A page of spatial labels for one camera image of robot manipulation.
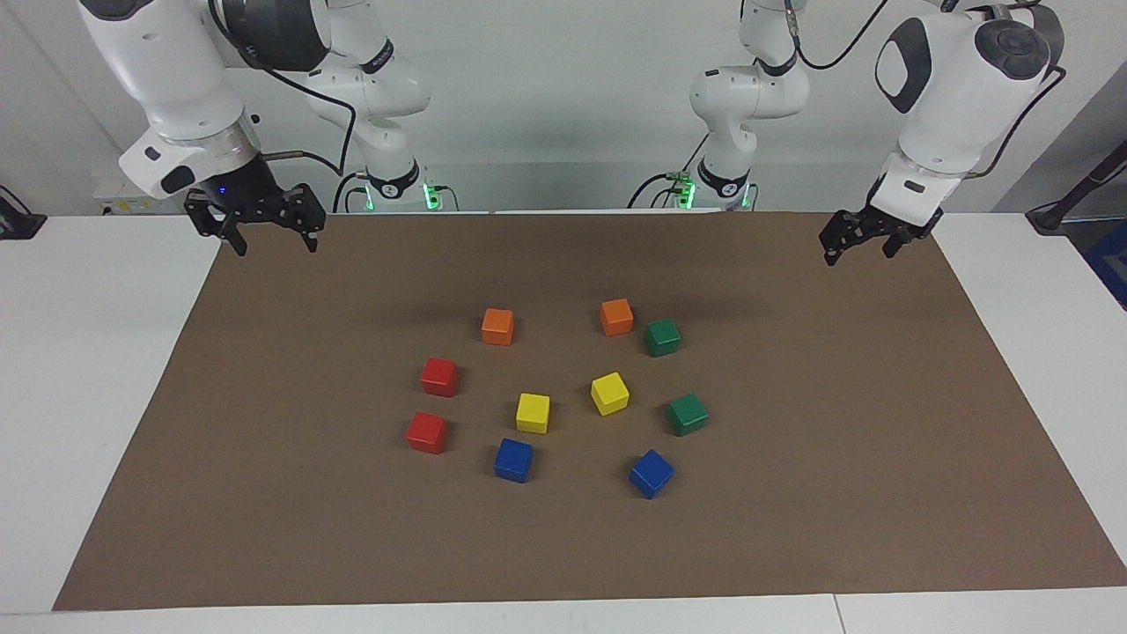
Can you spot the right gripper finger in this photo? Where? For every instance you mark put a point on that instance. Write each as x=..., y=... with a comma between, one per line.
x=239, y=239
x=310, y=236

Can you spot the brown table mat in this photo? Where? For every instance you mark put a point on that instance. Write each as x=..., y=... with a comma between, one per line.
x=792, y=528

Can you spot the yellow wooden cube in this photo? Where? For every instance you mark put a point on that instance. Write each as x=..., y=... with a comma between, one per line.
x=609, y=393
x=533, y=412

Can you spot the orange wooden cube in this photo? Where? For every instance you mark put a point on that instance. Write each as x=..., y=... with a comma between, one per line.
x=497, y=326
x=616, y=316

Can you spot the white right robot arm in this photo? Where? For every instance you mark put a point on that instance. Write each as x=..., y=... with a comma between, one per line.
x=158, y=70

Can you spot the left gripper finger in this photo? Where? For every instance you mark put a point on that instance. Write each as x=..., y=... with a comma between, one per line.
x=831, y=255
x=891, y=246

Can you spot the black stand with pole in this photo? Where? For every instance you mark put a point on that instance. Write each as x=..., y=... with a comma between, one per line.
x=1074, y=198

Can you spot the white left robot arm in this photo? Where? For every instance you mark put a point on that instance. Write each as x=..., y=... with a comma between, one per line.
x=951, y=97

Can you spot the red wooden cube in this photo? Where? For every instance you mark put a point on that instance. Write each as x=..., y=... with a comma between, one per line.
x=438, y=376
x=427, y=432

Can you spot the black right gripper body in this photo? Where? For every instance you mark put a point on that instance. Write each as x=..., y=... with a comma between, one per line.
x=255, y=198

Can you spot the white power strip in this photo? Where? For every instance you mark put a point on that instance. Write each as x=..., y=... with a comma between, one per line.
x=132, y=204

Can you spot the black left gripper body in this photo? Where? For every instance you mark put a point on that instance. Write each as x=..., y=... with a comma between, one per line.
x=872, y=224

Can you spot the green wooden cube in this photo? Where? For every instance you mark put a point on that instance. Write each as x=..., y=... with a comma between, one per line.
x=687, y=414
x=662, y=337

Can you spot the blue wooden cube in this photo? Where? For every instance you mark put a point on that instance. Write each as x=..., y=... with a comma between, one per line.
x=651, y=473
x=513, y=460

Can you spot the blue box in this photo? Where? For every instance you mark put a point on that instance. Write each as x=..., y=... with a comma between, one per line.
x=1111, y=260

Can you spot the black clamp mount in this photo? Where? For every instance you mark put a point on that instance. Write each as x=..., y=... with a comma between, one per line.
x=18, y=220

